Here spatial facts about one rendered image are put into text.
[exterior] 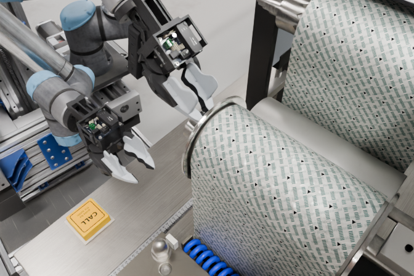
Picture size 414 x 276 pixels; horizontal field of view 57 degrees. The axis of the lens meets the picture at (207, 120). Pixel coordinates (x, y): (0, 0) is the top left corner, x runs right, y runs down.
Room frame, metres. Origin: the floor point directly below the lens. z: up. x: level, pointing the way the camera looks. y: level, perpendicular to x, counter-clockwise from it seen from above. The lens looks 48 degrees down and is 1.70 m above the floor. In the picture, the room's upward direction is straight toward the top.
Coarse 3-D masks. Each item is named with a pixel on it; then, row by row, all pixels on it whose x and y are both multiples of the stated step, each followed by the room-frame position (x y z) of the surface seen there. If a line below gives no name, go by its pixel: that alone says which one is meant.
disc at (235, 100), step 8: (232, 96) 0.40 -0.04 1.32; (216, 104) 0.37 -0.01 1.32; (224, 104) 0.38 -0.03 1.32; (232, 104) 0.40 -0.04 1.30; (240, 104) 0.41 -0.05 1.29; (208, 112) 0.36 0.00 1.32; (216, 112) 0.37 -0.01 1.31; (200, 120) 0.35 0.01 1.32; (208, 120) 0.36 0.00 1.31; (200, 128) 0.34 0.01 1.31; (192, 136) 0.33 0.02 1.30; (192, 144) 0.33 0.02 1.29; (184, 152) 0.32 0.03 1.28; (192, 152) 0.33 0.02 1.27; (184, 160) 0.32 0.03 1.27; (184, 168) 0.32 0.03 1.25
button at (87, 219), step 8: (88, 200) 0.46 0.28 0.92; (80, 208) 0.43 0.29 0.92; (88, 208) 0.43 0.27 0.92; (96, 208) 0.43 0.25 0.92; (72, 216) 0.41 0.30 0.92; (80, 216) 0.41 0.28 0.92; (88, 216) 0.41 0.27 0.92; (96, 216) 0.41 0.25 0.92; (104, 216) 0.41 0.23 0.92; (72, 224) 0.40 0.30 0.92; (80, 224) 0.40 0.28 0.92; (88, 224) 0.40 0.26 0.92; (96, 224) 0.40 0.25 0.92; (104, 224) 0.40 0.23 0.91; (80, 232) 0.38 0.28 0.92; (88, 232) 0.38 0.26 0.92
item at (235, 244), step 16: (192, 192) 0.32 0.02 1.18; (208, 208) 0.30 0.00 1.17; (208, 224) 0.30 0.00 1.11; (224, 224) 0.28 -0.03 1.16; (240, 224) 0.26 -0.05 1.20; (208, 240) 0.30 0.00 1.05; (224, 240) 0.27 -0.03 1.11; (240, 240) 0.25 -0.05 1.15; (256, 240) 0.24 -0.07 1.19; (224, 256) 0.27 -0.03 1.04; (240, 256) 0.25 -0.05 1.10; (256, 256) 0.23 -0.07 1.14; (272, 256) 0.22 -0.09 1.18; (240, 272) 0.25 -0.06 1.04; (256, 272) 0.23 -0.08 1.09; (272, 272) 0.21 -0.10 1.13; (288, 272) 0.20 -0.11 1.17
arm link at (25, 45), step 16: (0, 16) 0.73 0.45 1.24; (0, 32) 0.71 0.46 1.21; (16, 32) 0.73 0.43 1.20; (32, 32) 0.76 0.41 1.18; (16, 48) 0.71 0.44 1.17; (32, 48) 0.72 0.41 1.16; (48, 48) 0.75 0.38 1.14; (32, 64) 0.71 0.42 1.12; (48, 64) 0.72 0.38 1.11; (64, 64) 0.74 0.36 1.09; (64, 80) 0.71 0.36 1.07; (80, 80) 0.73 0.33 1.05
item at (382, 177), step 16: (256, 112) 0.45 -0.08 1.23; (272, 112) 0.44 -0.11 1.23; (288, 112) 0.45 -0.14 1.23; (288, 128) 0.41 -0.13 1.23; (304, 128) 0.41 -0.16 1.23; (320, 128) 0.41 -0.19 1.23; (304, 144) 0.38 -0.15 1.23; (320, 144) 0.37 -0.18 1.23; (336, 144) 0.37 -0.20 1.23; (352, 144) 0.39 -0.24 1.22; (336, 160) 0.34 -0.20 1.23; (352, 160) 0.34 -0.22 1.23; (368, 160) 0.34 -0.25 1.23; (368, 176) 0.31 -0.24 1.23; (384, 176) 0.31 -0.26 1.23; (400, 176) 0.32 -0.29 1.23; (384, 192) 0.29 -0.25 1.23
